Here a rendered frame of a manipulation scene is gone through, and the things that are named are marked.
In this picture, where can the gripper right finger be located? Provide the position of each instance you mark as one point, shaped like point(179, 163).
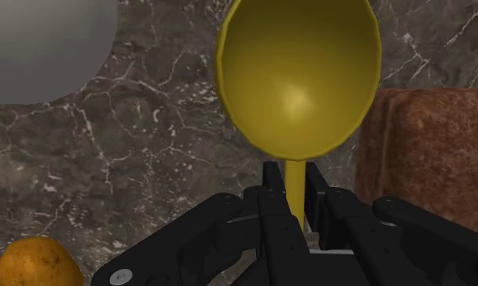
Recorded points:
point(381, 237)

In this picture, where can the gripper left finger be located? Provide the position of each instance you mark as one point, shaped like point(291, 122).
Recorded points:
point(207, 241)

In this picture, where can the yellow spoon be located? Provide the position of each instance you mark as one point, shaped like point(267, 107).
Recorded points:
point(298, 83)

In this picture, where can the brown bread loaf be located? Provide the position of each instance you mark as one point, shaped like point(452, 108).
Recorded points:
point(429, 154)

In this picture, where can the yellow-brown potato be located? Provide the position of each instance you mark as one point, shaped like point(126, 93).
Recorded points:
point(39, 263)

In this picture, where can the grey round plate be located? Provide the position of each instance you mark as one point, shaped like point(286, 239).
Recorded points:
point(41, 43)

